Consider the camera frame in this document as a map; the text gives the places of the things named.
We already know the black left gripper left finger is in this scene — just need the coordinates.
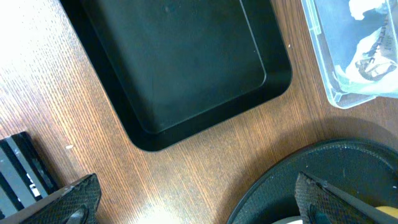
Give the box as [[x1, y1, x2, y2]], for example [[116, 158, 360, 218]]
[[1, 173, 102, 224]]

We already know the black silver stand base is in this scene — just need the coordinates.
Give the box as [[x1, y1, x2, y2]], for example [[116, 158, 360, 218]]
[[1, 131, 59, 220]]

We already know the grey plate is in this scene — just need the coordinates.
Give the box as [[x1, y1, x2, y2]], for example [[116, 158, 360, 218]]
[[272, 216, 303, 224]]

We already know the yellow bowl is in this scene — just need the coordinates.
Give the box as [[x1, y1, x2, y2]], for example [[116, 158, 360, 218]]
[[376, 206, 398, 218]]

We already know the clear plastic bin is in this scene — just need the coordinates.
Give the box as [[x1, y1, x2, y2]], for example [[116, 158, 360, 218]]
[[302, 0, 384, 109]]

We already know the black rectangular tray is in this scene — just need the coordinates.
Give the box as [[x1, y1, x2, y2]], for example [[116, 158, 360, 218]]
[[61, 0, 292, 152]]

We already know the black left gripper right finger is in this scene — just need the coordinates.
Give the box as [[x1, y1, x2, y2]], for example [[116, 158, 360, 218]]
[[295, 172, 397, 224]]

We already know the round black tray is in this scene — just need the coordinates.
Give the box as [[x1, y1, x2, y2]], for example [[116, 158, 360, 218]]
[[228, 139, 397, 223]]

